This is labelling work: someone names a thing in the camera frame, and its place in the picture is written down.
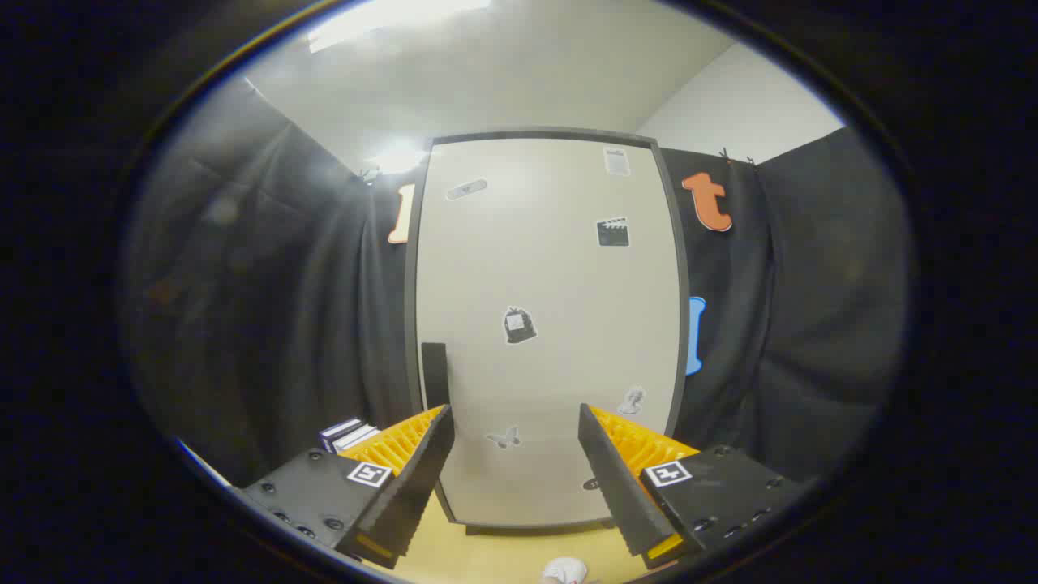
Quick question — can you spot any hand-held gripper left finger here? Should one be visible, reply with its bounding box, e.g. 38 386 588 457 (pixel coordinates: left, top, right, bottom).
243 404 457 569

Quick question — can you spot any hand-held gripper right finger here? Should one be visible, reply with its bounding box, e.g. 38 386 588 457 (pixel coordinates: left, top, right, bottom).
577 403 809 570

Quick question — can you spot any white shoe with striped sides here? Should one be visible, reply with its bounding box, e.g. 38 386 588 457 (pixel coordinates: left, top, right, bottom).
541 557 589 584

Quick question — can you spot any grey shoe cabinet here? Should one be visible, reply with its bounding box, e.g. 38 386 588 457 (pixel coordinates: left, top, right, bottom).
403 127 693 536

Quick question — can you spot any white shoe cabinet door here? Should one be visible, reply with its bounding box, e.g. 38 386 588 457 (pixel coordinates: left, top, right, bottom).
415 138 683 526

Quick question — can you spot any blue spine book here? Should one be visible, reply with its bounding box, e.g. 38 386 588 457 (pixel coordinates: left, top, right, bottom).
319 418 363 452

